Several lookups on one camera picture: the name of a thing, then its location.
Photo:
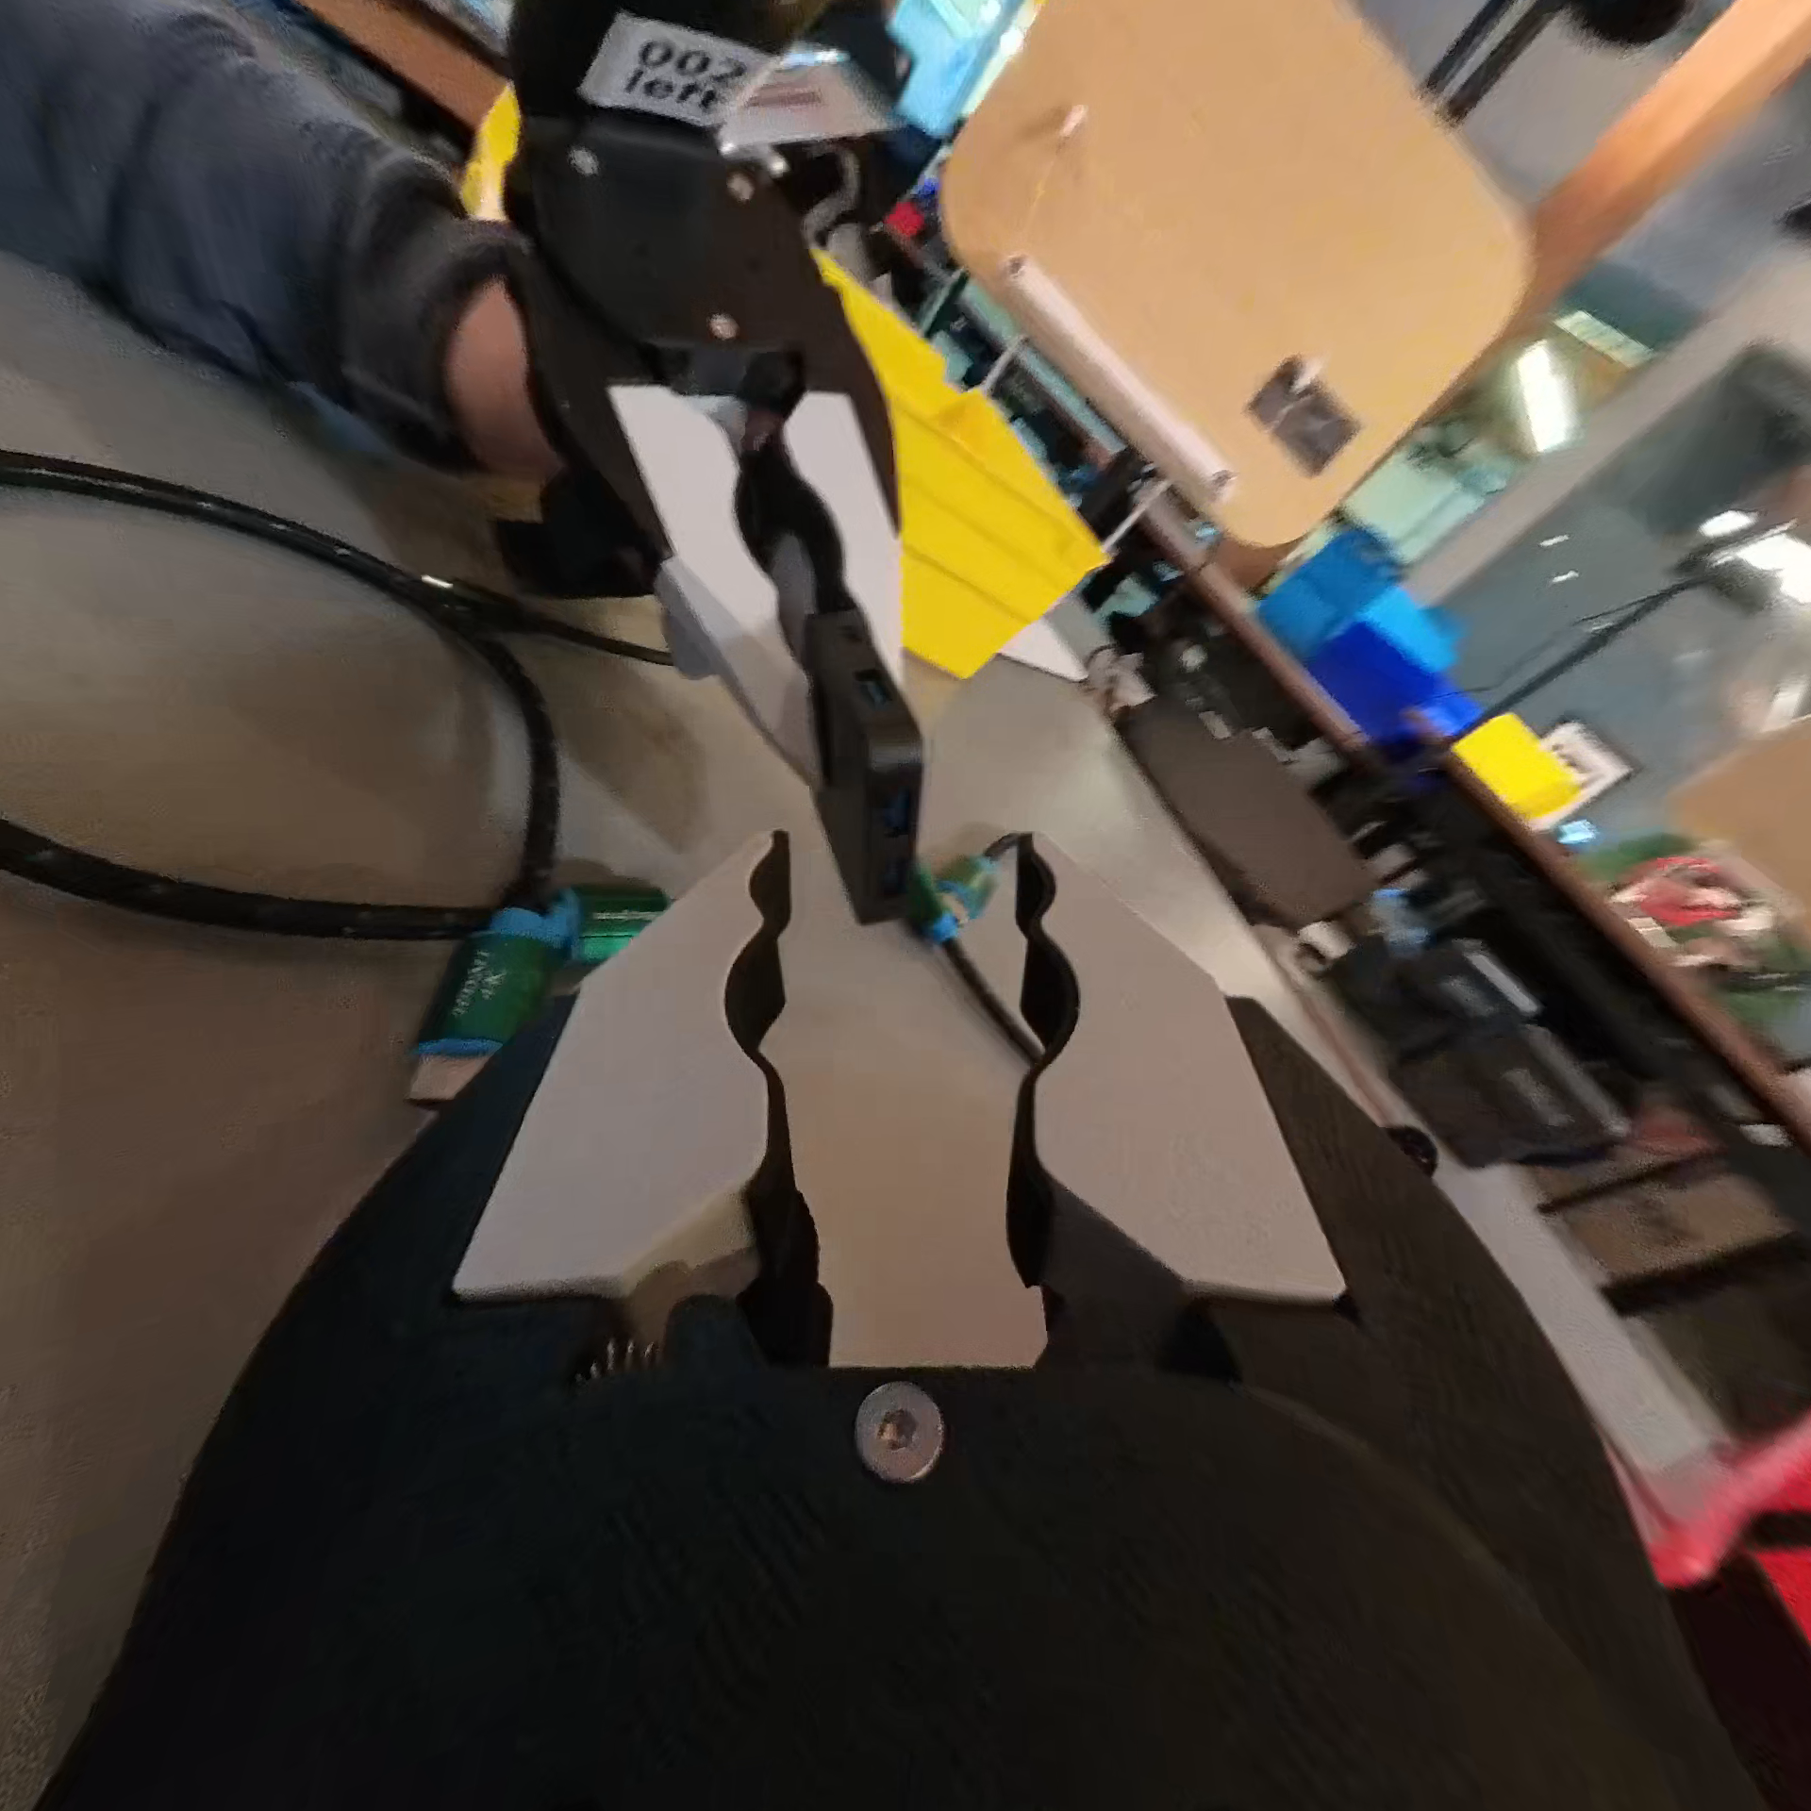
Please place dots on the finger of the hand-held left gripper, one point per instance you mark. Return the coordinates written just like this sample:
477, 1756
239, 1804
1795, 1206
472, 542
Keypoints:
861, 510
702, 538

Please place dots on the wooden divider panel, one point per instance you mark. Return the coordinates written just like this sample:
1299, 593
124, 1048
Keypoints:
1244, 212
1747, 806

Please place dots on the black usb hub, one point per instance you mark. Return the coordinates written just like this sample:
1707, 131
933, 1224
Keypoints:
862, 763

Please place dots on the person's left forearm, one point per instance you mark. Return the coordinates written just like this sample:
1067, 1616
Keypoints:
212, 183

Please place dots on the printed tag sign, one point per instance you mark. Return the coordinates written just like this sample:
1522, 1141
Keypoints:
1592, 757

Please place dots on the blue plastic bin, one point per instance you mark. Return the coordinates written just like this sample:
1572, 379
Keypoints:
1381, 651

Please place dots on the wooden post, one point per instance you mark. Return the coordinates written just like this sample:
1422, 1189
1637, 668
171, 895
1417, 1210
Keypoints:
1685, 113

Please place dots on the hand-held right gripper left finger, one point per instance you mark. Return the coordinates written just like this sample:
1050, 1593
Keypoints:
637, 1118

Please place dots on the person's left hand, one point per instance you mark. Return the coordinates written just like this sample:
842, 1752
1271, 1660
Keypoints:
502, 376

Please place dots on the dark flat pad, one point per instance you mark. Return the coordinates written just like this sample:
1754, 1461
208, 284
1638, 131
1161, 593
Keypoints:
1244, 814

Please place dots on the red plastic bin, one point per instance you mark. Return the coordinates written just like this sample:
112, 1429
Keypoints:
1747, 1508

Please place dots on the large yellow plastic bin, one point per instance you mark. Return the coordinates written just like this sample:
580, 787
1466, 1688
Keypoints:
978, 495

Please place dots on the small yellow bin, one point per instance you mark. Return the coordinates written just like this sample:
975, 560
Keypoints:
1520, 773

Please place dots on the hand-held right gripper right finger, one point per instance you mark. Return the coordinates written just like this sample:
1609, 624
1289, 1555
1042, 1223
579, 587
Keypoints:
1161, 1133

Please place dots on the black lamp stand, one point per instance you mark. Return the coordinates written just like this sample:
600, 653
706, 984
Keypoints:
1597, 630

